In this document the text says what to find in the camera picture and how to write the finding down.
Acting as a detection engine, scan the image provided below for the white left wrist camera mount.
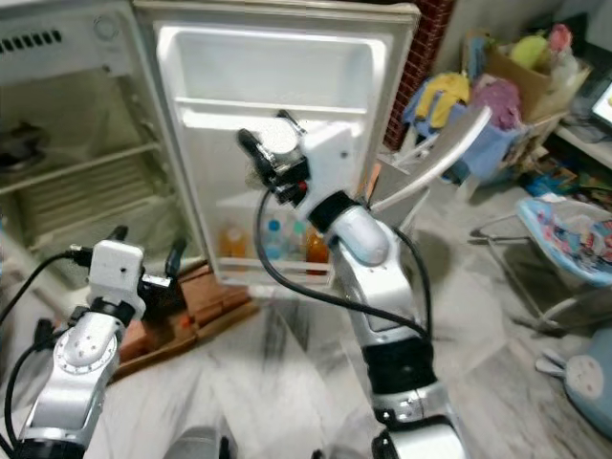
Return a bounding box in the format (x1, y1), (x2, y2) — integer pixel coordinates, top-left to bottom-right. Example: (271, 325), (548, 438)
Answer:
(88, 239), (147, 321)

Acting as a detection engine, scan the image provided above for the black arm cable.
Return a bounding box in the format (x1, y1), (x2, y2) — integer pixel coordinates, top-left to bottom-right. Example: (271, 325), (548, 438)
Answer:
(253, 186), (431, 340)
(0, 247), (95, 326)
(5, 320), (58, 455)
(392, 225), (433, 331)

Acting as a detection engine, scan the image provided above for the wooden board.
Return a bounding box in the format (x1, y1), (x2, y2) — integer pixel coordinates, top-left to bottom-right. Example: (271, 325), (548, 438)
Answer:
(100, 306), (254, 379)

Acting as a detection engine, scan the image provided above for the green plush toy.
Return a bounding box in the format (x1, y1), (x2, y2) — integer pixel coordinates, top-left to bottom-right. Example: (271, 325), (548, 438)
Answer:
(509, 33), (551, 68)

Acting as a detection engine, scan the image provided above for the cardboard box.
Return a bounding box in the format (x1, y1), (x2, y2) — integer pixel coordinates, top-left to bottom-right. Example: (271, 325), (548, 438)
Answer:
(486, 43), (589, 123)

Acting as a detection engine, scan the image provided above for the yellow plush toy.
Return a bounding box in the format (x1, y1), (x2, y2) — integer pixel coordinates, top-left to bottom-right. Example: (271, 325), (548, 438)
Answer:
(419, 72), (471, 130)

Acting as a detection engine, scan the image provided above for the white fridge body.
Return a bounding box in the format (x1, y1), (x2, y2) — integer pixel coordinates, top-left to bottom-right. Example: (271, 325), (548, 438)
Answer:
(0, 0), (165, 297)

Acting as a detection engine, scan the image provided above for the orange drink bottle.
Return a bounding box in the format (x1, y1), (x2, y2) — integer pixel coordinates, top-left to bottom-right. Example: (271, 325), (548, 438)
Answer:
(218, 225), (245, 261)

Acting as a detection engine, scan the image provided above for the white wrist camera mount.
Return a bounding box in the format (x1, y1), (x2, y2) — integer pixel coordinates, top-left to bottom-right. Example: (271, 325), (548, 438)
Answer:
(299, 121), (357, 207)
(88, 239), (147, 321)

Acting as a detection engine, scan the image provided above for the white fridge door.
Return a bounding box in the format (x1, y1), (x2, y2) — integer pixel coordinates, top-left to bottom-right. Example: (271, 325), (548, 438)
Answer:
(134, 0), (422, 288)

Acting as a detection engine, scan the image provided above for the brown drink bottle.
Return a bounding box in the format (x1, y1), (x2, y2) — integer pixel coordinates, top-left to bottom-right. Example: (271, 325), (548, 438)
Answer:
(304, 229), (331, 273)

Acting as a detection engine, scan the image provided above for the blue label water bottle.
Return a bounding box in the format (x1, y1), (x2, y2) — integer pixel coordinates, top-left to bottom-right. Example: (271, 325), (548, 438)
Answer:
(263, 220), (288, 261)

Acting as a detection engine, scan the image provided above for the pale blue bunny toy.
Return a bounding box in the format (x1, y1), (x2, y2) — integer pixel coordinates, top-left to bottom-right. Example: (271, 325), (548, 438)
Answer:
(538, 328), (612, 433)

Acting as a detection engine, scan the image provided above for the white round container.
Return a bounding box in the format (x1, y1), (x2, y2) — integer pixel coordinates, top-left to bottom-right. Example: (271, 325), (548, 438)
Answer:
(263, 124), (302, 159)

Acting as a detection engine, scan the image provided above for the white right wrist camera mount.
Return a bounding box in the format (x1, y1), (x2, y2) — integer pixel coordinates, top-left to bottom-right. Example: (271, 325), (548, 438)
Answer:
(299, 121), (357, 207)

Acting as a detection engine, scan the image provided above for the clear plastic bottle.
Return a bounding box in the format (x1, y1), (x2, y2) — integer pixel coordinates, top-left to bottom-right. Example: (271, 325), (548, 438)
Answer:
(287, 222), (304, 261)

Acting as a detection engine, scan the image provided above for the colourful baby bouncer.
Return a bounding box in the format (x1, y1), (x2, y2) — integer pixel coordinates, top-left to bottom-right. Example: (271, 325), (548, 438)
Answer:
(473, 196), (612, 331)

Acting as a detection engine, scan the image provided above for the grey curved board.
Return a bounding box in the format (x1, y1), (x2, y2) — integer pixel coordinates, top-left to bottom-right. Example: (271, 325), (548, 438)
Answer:
(371, 105), (493, 213)

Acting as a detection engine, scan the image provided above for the pink toy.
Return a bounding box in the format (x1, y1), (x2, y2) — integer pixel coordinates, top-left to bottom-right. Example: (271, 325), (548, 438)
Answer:
(548, 24), (575, 56)

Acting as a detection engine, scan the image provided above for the purple cloth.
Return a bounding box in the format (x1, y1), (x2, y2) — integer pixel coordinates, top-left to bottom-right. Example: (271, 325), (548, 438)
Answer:
(473, 78), (524, 133)

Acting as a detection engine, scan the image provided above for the blue plastic bin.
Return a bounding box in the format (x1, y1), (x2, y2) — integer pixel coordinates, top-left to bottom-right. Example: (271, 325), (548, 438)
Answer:
(402, 81), (532, 183)

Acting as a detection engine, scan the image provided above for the red brick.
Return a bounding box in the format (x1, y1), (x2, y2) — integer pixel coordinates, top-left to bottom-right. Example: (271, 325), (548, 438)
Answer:
(167, 266), (257, 331)

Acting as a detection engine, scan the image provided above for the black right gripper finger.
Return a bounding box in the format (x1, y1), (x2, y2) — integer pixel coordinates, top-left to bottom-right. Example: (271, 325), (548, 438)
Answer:
(237, 128), (278, 185)
(275, 110), (312, 154)

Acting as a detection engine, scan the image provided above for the grey robot leg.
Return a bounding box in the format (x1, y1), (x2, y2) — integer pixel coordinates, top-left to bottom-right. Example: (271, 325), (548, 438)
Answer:
(172, 428), (235, 459)

